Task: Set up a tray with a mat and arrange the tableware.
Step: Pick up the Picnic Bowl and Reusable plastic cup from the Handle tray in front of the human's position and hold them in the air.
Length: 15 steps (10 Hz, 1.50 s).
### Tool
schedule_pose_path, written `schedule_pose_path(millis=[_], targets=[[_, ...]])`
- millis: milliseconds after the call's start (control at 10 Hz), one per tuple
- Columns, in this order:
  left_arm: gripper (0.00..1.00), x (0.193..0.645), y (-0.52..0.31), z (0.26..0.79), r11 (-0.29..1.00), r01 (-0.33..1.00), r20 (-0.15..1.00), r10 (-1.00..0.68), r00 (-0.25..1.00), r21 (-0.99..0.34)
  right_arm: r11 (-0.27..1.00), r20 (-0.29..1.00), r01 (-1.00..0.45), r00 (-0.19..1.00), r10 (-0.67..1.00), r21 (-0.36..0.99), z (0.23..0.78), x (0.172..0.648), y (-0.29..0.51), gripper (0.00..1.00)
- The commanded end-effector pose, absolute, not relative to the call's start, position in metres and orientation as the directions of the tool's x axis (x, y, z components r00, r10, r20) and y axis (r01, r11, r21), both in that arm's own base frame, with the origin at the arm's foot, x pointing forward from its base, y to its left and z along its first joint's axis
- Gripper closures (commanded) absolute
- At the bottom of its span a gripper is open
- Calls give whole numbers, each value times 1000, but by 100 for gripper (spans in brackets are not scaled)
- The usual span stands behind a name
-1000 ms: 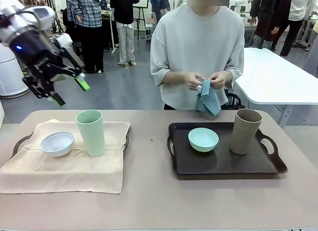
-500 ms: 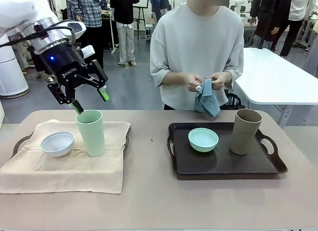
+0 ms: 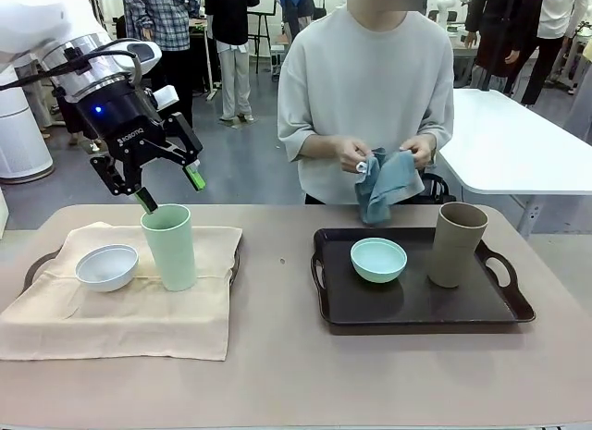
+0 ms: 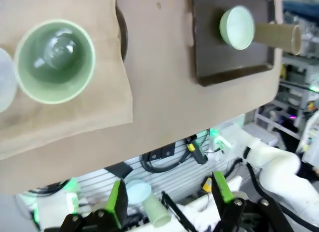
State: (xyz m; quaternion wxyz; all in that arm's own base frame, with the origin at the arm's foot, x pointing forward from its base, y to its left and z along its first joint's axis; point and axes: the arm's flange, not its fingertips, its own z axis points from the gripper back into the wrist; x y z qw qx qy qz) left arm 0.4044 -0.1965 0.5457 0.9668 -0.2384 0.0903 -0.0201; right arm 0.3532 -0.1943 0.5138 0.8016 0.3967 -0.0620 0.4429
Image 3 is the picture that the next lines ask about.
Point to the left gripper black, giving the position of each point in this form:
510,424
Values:
125,120

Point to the tall light green cup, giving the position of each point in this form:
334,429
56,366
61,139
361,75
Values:
173,254

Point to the white plastic bowl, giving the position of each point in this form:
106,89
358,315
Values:
107,270

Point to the beige cloth mat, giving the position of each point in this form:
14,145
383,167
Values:
139,323

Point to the blue-grey cloth mat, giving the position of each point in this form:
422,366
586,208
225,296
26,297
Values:
393,185

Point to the light green plastic bowl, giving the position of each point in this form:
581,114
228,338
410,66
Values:
378,263

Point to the tall brown cup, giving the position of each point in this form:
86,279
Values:
455,254

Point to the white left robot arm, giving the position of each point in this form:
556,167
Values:
41,23

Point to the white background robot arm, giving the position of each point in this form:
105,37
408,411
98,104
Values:
445,4

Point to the person's right forearm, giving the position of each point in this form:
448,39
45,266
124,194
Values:
321,148

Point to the dark brown plastic serving tray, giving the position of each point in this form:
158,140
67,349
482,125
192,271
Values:
39,266
416,310

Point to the person's right hand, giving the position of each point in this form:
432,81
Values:
353,155

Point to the person's left hand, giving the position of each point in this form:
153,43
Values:
421,155

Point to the white cylindrical air purifier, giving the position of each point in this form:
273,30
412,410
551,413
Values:
23,134

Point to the person in black top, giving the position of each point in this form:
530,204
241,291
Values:
233,46

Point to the person in blue plaid shirt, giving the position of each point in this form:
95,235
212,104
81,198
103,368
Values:
166,18

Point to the white box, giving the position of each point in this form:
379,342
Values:
3,215

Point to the whiteboard on easel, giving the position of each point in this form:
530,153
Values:
266,0

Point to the person with blue scarf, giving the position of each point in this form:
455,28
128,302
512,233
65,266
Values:
296,9

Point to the person in white t-shirt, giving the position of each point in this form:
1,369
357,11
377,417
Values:
365,69

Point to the white rounded side table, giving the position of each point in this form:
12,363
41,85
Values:
509,138

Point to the person in dark long coat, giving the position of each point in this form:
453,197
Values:
504,32

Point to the person in white shirt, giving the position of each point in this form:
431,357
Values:
550,37

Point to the grey floor base plate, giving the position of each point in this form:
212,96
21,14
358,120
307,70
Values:
94,147

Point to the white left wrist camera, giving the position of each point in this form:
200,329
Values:
165,96

